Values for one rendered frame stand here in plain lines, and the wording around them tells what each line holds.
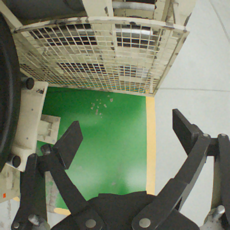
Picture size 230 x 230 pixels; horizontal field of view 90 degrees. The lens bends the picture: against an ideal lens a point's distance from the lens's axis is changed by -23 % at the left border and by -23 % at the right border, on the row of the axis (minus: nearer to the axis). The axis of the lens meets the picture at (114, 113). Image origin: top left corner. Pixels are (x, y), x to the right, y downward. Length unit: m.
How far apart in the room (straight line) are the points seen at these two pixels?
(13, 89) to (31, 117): 0.21
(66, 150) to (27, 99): 0.52
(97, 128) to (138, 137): 0.37
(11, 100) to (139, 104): 1.10
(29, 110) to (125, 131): 0.89
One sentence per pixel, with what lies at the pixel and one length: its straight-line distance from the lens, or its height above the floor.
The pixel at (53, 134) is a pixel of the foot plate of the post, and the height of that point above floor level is 0.01.
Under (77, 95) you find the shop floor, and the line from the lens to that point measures 1.45.
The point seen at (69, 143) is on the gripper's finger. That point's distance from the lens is 0.18.
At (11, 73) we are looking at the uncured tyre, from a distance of 0.45.
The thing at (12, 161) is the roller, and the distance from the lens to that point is 0.54.
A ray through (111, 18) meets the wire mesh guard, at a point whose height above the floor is 1.00.
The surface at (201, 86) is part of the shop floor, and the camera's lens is 1.60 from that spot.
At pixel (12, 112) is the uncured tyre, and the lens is 0.47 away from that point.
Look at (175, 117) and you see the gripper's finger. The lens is 0.19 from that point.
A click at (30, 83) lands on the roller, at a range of 0.55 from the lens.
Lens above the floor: 1.30
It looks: 79 degrees down
